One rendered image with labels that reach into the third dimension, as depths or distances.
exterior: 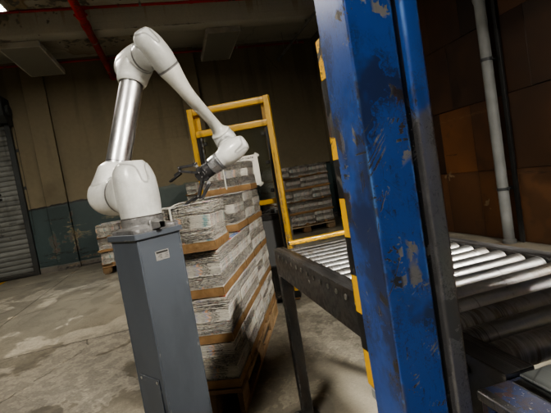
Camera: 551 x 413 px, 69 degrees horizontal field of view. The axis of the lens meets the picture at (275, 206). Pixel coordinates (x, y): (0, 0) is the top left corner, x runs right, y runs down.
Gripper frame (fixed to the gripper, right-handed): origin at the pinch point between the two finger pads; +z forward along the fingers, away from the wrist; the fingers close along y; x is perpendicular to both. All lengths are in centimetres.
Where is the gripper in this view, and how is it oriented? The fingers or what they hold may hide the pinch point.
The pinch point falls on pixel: (179, 191)
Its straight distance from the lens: 206.9
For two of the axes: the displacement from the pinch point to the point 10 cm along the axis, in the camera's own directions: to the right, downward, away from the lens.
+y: 5.9, 8.1, 0.0
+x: 1.1, -0.9, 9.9
